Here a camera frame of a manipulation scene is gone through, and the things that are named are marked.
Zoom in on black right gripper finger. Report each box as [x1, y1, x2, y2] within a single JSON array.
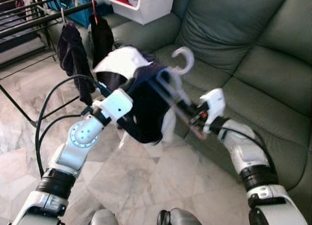
[[176, 101, 196, 119]]

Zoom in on black and white garment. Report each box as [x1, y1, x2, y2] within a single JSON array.
[[93, 45, 178, 145]]

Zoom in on pale grey plastic hanger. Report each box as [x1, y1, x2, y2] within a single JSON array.
[[154, 46, 208, 140]]

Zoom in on red plastic hanger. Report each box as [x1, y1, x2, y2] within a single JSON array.
[[91, 0, 99, 24]]

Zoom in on green sofa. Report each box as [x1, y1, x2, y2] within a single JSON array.
[[46, 0, 312, 223]]

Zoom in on white storage box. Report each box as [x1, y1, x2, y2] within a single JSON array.
[[99, 0, 176, 25]]

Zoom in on blue bag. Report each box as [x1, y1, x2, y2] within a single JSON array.
[[43, 0, 105, 28]]

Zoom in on grey right robot leg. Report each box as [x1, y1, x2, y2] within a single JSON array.
[[157, 209, 203, 225]]

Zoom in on grey robot leg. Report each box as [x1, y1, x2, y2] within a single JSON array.
[[89, 209, 119, 225], [157, 209, 203, 225]]

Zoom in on grey left robot leg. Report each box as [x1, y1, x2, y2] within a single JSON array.
[[89, 209, 119, 225]]

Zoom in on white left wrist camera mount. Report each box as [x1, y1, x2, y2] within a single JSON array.
[[92, 88, 133, 123]]

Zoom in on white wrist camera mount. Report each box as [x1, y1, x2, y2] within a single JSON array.
[[199, 88, 226, 134], [92, 88, 133, 123]]

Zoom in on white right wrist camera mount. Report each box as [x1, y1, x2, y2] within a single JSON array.
[[199, 88, 226, 134]]

